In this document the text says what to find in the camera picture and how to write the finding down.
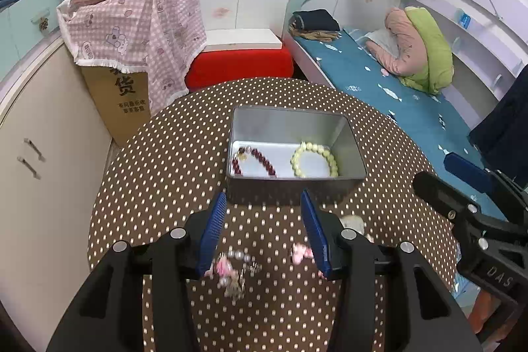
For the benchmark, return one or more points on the folded dark clothes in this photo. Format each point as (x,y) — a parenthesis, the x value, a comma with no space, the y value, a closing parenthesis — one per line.
(315,20)

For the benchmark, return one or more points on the small pink charm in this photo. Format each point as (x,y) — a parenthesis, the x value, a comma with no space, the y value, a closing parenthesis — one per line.
(301,253)

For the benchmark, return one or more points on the pink and green pillows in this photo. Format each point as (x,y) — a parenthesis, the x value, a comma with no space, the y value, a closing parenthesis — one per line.
(429,51)

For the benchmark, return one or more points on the mint green drawer unit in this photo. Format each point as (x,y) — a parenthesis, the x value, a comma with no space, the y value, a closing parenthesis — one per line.
(24,42)

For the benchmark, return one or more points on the brown cardboard box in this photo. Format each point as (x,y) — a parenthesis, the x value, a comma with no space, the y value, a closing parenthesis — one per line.
(123,100)

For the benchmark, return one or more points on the small blue box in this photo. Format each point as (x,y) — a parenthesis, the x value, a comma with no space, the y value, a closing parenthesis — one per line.
(465,19)

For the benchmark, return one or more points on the brown polka-dot tablecloth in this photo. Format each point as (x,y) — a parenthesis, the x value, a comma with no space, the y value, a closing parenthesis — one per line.
(165,170)

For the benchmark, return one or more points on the pinecone drawer knob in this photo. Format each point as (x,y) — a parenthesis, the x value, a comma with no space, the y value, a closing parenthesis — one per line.
(43,23)

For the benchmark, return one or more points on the dark navy hanging garment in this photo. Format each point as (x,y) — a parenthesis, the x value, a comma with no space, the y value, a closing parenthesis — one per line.
(503,129)

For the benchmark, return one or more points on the pink checked cloth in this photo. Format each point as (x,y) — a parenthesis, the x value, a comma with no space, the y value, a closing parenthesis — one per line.
(136,22)

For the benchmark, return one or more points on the blue fish-print bed sheet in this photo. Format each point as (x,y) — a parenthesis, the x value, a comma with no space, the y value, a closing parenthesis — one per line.
(371,88)

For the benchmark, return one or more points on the cream cabinet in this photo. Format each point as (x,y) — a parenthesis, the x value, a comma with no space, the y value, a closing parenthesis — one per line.
(53,108)

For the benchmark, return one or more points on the silver metal tin box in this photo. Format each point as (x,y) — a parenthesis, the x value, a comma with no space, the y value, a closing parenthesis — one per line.
(284,125)

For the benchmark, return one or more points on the folded tan cloth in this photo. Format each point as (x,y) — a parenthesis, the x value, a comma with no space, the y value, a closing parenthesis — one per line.
(309,35)

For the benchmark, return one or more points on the red upholstered stool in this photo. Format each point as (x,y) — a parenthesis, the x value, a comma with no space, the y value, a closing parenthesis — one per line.
(235,67)

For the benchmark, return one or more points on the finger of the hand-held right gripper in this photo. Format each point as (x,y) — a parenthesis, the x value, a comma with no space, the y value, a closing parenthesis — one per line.
(466,170)
(437,190)

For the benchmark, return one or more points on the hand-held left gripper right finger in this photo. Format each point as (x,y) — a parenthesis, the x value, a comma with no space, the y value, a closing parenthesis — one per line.
(315,236)

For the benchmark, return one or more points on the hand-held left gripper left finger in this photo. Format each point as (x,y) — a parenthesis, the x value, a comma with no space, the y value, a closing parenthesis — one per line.
(212,230)

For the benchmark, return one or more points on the white flat board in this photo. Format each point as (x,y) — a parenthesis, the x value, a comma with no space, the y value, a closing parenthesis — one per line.
(239,38)

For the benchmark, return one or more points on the white jade pendant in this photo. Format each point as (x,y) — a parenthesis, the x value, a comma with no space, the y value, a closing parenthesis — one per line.
(354,223)

